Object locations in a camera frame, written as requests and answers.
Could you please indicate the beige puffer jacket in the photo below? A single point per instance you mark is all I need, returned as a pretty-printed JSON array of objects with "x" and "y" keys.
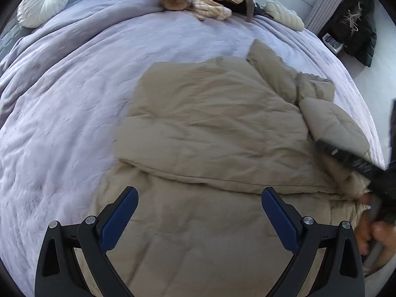
[{"x": 201, "y": 123}]

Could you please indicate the black hanging jacket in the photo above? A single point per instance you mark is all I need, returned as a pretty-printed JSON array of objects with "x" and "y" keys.
[{"x": 355, "y": 27}]

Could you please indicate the lavender bed blanket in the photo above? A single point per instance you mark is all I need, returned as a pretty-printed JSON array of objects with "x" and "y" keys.
[{"x": 77, "y": 99}]

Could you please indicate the grey curtain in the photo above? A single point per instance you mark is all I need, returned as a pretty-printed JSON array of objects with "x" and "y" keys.
[{"x": 331, "y": 0}]

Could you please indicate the small striped box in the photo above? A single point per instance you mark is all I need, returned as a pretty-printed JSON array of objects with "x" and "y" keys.
[{"x": 332, "y": 42}]

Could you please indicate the person's right forearm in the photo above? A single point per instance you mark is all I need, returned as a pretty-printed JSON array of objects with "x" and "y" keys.
[{"x": 382, "y": 266}]

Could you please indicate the white round pillow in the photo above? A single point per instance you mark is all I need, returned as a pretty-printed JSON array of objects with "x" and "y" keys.
[{"x": 43, "y": 1}]

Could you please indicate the white knit garment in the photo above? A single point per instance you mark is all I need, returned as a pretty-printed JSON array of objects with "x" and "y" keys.
[{"x": 286, "y": 14}]

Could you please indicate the person's right hand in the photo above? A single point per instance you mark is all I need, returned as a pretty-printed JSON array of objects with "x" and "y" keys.
[{"x": 385, "y": 233}]

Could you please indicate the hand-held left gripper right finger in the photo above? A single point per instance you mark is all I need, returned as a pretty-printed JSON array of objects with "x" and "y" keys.
[{"x": 278, "y": 219}]

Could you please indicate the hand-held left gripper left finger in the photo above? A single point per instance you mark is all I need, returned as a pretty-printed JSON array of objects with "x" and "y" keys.
[{"x": 119, "y": 219}]

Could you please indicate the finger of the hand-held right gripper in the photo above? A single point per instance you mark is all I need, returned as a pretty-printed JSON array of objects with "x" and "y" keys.
[{"x": 343, "y": 157}]

